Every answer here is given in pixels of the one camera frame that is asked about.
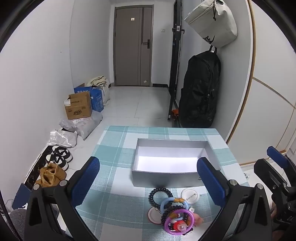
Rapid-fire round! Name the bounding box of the black bead bracelet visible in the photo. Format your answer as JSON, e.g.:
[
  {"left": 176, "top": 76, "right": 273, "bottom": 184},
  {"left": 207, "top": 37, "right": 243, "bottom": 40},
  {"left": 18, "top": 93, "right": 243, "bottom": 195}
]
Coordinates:
[{"left": 161, "top": 197, "right": 185, "bottom": 223}]

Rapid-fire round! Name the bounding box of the light blue bracelet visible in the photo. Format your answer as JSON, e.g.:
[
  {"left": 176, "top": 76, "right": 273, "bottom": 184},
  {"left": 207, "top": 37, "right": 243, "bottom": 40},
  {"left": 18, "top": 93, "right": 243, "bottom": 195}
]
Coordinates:
[{"left": 160, "top": 197, "right": 186, "bottom": 216}]

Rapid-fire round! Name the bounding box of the white shoulder bag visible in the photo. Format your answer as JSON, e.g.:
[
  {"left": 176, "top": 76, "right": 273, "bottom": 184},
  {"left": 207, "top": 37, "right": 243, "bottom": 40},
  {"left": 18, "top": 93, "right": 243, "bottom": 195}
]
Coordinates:
[{"left": 184, "top": 0, "right": 238, "bottom": 48}]

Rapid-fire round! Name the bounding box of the blue cardboard box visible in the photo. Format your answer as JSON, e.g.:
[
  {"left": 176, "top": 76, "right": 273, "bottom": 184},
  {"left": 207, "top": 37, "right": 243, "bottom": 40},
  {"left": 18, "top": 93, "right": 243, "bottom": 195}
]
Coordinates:
[{"left": 74, "top": 83, "right": 104, "bottom": 113}]

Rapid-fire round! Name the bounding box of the black backpack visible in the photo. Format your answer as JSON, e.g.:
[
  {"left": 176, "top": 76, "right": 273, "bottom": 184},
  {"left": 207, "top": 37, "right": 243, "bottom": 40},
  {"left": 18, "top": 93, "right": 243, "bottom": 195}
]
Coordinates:
[{"left": 179, "top": 45, "right": 221, "bottom": 128}]

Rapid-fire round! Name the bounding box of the pink pig charm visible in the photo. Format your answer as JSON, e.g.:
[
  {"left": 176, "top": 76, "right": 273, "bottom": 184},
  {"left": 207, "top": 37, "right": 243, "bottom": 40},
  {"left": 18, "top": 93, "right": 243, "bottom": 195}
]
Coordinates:
[{"left": 193, "top": 212, "right": 204, "bottom": 227}]

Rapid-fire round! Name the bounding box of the teal checked tablecloth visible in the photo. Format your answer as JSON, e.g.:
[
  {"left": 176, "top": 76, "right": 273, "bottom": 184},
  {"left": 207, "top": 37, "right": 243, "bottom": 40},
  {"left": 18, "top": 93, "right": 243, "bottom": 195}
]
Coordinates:
[{"left": 66, "top": 126, "right": 250, "bottom": 241}]

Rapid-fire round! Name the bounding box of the black spiral bracelet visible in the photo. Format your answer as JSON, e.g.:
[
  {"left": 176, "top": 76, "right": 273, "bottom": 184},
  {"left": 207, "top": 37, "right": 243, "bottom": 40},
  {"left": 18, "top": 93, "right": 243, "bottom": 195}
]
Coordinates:
[{"left": 149, "top": 188, "right": 173, "bottom": 208}]

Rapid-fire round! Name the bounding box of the grey parcel bag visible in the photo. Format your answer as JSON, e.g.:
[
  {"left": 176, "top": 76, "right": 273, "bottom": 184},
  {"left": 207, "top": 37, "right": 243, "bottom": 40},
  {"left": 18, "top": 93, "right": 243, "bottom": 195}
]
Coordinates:
[{"left": 59, "top": 113, "right": 103, "bottom": 141}]

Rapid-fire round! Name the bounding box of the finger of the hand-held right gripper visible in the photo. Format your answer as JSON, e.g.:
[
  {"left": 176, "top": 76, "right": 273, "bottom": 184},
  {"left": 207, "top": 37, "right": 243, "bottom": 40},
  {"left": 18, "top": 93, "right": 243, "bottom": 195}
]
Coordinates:
[
  {"left": 267, "top": 146, "right": 290, "bottom": 168},
  {"left": 254, "top": 159, "right": 287, "bottom": 187}
]

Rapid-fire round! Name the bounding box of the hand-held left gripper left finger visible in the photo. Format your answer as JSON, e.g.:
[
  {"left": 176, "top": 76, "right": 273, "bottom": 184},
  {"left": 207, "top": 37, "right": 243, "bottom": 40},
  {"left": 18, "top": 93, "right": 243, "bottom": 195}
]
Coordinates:
[{"left": 24, "top": 156, "right": 100, "bottom": 241}]

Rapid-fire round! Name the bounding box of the white round lid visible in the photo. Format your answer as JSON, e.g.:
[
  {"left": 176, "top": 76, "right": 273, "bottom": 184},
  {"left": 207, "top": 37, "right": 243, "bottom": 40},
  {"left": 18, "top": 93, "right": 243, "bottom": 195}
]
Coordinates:
[{"left": 181, "top": 188, "right": 200, "bottom": 204}]

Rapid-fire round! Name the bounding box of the white round badge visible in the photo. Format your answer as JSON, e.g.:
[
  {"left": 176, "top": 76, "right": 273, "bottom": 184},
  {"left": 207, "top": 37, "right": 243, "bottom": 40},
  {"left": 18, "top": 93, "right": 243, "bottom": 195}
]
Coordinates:
[{"left": 148, "top": 206, "right": 166, "bottom": 224}]

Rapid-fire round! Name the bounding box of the white plastic bag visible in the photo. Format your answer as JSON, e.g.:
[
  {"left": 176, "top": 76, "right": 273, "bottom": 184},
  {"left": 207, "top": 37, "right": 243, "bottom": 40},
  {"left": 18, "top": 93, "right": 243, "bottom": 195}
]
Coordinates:
[{"left": 242, "top": 169, "right": 255, "bottom": 183}]

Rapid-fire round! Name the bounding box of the black and white sneaker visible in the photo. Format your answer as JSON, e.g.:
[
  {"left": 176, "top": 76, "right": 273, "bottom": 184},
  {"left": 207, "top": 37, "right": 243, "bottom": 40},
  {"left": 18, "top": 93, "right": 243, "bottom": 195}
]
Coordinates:
[
  {"left": 46, "top": 153, "right": 69, "bottom": 171},
  {"left": 51, "top": 146, "right": 74, "bottom": 163}
]

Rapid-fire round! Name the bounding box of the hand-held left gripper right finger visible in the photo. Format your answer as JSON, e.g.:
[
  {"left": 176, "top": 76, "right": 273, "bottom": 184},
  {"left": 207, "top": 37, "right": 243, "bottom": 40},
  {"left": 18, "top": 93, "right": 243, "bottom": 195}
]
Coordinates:
[{"left": 196, "top": 157, "right": 273, "bottom": 241}]

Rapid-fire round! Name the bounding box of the beige cloth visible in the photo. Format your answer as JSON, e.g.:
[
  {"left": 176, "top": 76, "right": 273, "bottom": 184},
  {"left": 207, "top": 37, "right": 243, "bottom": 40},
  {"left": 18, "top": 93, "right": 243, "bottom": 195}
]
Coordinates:
[{"left": 87, "top": 75, "right": 109, "bottom": 88}]

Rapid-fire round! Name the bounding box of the white sack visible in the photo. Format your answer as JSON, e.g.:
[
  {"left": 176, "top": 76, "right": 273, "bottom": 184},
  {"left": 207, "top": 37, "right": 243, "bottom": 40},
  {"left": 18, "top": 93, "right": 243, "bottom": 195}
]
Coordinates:
[{"left": 101, "top": 80, "right": 111, "bottom": 106}]

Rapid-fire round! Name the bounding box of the brown suede boot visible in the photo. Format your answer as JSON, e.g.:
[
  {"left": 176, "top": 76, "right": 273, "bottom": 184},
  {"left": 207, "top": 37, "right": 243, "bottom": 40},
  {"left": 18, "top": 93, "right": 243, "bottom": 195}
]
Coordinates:
[
  {"left": 40, "top": 163, "right": 67, "bottom": 184},
  {"left": 35, "top": 174, "right": 56, "bottom": 188}
]

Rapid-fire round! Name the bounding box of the brown cardboard box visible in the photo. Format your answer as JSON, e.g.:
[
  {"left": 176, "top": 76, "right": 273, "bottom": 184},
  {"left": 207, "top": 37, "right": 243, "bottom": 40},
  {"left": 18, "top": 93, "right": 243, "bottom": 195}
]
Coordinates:
[{"left": 64, "top": 91, "right": 93, "bottom": 120}]

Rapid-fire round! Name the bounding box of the silver cardboard box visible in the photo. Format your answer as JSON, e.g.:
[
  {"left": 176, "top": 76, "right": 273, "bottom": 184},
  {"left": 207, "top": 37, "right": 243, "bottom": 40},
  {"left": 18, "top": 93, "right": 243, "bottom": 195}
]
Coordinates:
[{"left": 131, "top": 138, "right": 221, "bottom": 188}]

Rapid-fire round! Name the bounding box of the dark blue folder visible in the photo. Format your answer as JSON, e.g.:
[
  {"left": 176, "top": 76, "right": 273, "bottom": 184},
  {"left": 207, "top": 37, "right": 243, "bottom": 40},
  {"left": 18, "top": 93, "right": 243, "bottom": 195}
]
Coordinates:
[{"left": 11, "top": 183, "right": 31, "bottom": 210}]

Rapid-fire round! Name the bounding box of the white parcel bag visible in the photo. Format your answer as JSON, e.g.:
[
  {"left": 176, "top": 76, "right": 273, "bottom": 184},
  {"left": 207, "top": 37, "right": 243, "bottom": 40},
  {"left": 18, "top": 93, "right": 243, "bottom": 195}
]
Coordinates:
[{"left": 48, "top": 129, "right": 78, "bottom": 148}]

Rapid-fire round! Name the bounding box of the white cabinet with gold trim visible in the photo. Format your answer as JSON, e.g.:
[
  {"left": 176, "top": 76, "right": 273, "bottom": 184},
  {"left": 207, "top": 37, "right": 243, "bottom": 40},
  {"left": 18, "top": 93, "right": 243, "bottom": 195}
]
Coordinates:
[{"left": 225, "top": 0, "right": 296, "bottom": 167}]

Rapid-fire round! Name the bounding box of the red charm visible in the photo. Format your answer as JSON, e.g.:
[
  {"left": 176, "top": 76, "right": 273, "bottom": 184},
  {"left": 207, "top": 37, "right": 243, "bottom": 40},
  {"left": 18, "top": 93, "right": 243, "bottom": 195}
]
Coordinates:
[{"left": 172, "top": 221, "right": 188, "bottom": 233}]

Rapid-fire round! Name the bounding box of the purple bracelet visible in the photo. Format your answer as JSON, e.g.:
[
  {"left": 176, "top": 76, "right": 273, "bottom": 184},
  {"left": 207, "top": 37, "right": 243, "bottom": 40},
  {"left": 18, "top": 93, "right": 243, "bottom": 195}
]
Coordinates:
[{"left": 164, "top": 209, "right": 195, "bottom": 236}]

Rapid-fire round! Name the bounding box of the grey-brown door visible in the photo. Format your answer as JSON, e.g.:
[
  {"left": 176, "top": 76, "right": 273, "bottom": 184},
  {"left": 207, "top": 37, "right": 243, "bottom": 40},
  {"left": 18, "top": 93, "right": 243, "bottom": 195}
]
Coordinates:
[{"left": 114, "top": 6, "right": 154, "bottom": 87}]

